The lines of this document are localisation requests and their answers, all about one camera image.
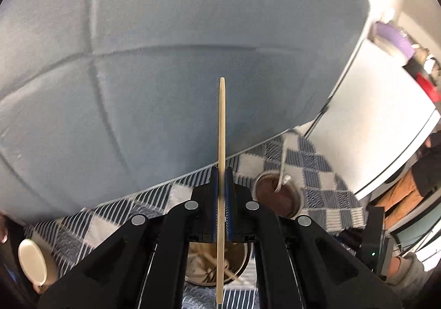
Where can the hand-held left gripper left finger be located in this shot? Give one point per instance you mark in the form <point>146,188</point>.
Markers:
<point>214,212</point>

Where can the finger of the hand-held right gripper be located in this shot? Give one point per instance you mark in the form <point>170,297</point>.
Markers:
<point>349,241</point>

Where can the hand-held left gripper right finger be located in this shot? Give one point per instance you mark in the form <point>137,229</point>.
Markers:
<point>230,212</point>

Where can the wooden chopstick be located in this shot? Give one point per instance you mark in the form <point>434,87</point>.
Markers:
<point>222,123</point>
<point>235,276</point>

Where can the person's right forearm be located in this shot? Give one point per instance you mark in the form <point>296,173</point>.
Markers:
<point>408,278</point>

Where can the blue white patterned tablecloth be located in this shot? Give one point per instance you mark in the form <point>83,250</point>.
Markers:
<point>320,178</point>

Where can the white stirrer in glass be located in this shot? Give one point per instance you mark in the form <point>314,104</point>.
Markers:
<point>282,164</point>

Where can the blue grey sofa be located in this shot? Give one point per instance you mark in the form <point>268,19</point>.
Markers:
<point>137,71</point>

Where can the red object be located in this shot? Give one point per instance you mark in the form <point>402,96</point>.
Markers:
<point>430,88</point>

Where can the beige mug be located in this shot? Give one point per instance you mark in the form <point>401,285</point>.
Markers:
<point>32,257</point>

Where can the purple container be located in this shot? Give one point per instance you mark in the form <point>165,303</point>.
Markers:
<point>396,38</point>

